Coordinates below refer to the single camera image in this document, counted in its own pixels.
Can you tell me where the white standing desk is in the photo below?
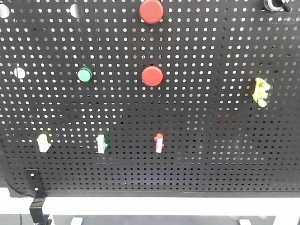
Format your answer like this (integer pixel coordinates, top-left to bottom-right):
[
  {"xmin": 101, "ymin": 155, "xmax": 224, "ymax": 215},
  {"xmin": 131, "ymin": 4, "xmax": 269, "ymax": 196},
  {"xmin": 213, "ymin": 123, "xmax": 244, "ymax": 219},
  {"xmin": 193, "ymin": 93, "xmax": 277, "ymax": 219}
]
[{"xmin": 0, "ymin": 187, "xmax": 300, "ymax": 225}]

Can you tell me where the yellow-white rocker switch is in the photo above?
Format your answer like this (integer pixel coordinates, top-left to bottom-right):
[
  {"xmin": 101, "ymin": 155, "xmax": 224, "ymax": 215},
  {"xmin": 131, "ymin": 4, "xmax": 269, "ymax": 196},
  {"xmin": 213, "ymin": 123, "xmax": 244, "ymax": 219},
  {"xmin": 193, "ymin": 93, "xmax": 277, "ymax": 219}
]
[{"xmin": 37, "ymin": 134, "xmax": 51, "ymax": 153}]

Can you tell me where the green-white rocker switch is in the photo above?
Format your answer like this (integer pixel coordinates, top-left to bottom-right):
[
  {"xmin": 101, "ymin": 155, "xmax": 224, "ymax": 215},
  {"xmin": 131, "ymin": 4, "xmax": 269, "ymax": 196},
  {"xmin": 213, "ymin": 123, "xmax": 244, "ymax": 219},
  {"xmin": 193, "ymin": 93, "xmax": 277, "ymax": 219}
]
[{"xmin": 96, "ymin": 134, "xmax": 108, "ymax": 154}]

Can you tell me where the black silver rotary knob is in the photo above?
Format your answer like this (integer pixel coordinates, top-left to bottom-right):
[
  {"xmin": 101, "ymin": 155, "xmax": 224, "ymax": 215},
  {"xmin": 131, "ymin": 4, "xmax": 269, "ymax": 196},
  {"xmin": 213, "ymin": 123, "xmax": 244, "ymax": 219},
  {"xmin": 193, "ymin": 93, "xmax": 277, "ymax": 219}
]
[{"xmin": 263, "ymin": 0, "xmax": 292, "ymax": 12}]

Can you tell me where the left black clamp bracket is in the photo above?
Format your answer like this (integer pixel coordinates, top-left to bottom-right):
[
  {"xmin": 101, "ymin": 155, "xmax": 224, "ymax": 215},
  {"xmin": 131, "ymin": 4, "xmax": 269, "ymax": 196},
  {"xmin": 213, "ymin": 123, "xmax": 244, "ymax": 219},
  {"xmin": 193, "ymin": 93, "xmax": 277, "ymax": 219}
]
[{"xmin": 26, "ymin": 169, "xmax": 53, "ymax": 225}]

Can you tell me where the upper red push button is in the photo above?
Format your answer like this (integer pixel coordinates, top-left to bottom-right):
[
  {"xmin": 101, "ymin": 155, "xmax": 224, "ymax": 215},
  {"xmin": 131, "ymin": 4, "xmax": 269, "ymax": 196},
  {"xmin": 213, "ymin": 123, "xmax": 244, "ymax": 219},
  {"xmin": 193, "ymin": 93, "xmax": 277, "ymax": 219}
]
[{"xmin": 139, "ymin": 0, "xmax": 164, "ymax": 24}]

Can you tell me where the red push button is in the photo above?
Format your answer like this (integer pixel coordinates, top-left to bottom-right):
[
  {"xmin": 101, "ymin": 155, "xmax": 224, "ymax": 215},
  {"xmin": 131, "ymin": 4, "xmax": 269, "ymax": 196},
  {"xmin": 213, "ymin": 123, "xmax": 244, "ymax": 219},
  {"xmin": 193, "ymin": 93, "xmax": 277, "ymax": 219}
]
[
  {"xmin": 139, "ymin": 0, "xmax": 164, "ymax": 24},
  {"xmin": 142, "ymin": 66, "xmax": 163, "ymax": 87}
]

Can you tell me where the lower red push button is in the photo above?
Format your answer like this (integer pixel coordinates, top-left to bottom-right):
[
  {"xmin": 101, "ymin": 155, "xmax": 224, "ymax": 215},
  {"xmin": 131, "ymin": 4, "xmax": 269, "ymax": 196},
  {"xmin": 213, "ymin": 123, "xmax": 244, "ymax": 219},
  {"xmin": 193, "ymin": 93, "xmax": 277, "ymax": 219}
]
[{"xmin": 142, "ymin": 66, "xmax": 163, "ymax": 87}]

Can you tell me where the green push button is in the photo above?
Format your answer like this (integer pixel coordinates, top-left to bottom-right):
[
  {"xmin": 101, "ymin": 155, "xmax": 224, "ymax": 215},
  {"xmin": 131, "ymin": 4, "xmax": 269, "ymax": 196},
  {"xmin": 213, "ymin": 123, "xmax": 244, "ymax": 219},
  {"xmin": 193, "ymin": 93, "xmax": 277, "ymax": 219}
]
[{"xmin": 76, "ymin": 67, "xmax": 93, "ymax": 83}]

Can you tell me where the black perforated pegboard panel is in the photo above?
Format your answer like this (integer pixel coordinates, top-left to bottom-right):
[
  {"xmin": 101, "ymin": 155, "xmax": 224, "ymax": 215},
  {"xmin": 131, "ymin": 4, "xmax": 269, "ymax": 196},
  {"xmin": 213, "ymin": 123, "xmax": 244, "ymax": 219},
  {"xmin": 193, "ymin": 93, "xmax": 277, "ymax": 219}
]
[{"xmin": 0, "ymin": 0, "xmax": 300, "ymax": 197}]

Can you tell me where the yellow toggle handle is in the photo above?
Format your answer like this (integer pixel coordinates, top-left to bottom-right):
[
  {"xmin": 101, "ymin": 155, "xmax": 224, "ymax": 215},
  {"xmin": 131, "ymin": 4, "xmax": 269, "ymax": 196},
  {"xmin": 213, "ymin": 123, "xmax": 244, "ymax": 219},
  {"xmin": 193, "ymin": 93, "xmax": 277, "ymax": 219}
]
[{"xmin": 252, "ymin": 77, "xmax": 271, "ymax": 107}]

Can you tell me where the red-white rocker switch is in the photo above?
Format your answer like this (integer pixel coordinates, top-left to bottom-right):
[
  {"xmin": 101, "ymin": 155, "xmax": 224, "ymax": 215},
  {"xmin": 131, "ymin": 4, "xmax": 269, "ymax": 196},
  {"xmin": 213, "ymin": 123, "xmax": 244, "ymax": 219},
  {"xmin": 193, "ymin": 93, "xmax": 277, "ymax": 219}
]
[{"xmin": 154, "ymin": 134, "xmax": 164, "ymax": 153}]

